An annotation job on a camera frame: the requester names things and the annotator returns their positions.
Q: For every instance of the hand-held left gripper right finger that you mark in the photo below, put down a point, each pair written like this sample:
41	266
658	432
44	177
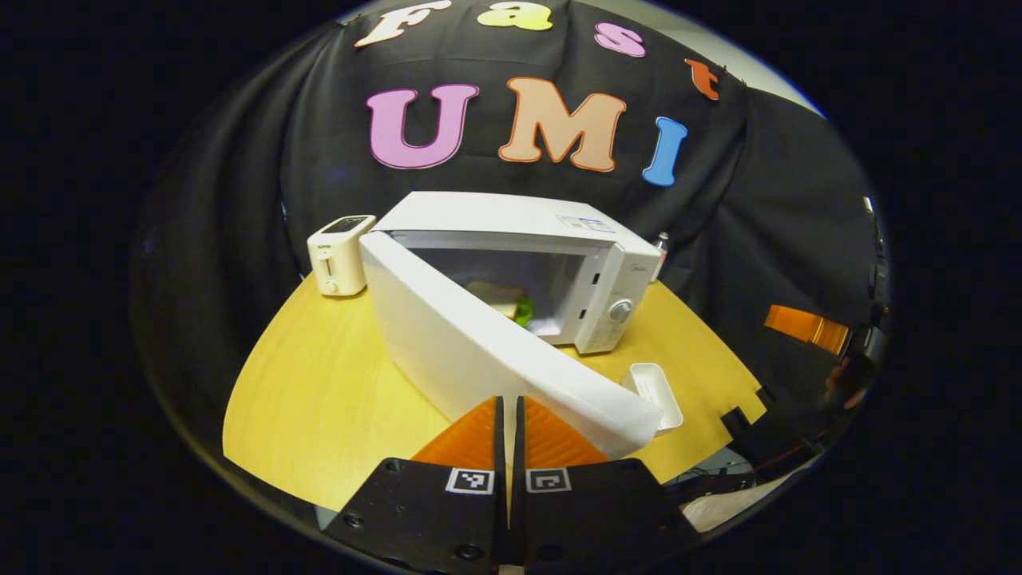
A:
591	511

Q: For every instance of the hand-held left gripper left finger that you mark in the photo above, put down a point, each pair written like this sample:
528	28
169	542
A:
431	511

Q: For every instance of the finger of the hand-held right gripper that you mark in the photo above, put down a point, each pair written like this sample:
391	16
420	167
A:
802	326

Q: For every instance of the white microwave oven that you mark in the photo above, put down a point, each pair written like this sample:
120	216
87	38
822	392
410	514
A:
447	335

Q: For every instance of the bread and lettuce sandwich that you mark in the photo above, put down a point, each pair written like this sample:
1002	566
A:
503	302

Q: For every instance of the black table edge clamp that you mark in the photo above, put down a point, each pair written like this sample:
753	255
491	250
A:
766	394
741	423

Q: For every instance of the white rectangular tray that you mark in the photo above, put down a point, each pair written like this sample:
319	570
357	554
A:
656	391

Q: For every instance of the small pink label bottle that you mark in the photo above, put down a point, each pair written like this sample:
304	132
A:
659	255

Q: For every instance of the black binder clip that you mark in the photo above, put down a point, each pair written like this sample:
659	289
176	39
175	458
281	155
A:
733	76

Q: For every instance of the white toaster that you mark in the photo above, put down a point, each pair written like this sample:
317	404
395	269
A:
339	259

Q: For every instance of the black backdrop cloth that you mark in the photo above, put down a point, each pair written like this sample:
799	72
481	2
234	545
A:
239	200

